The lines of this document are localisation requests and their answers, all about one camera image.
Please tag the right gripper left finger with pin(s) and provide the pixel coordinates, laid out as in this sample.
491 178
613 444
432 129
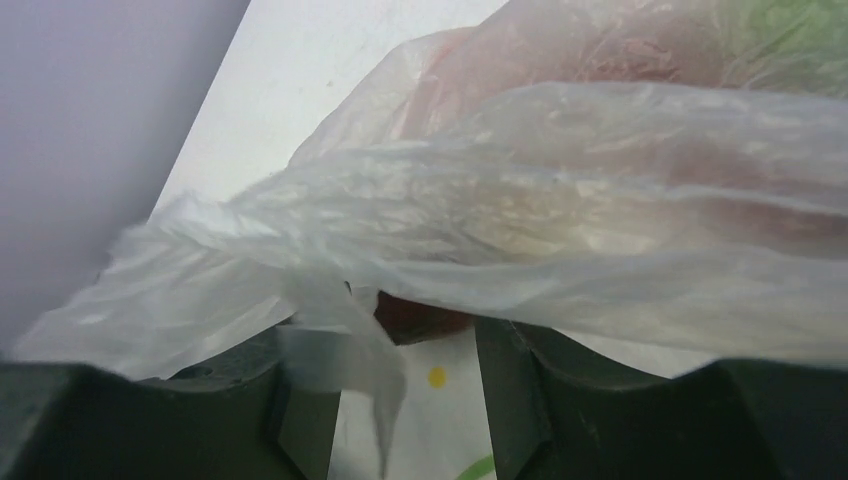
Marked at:
234 416

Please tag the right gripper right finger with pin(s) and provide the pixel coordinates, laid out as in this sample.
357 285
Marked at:
558 410

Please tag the dark red fake plum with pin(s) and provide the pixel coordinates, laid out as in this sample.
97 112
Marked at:
408 323

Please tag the clear plastic bag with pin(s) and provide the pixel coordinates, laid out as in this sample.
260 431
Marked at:
665 172

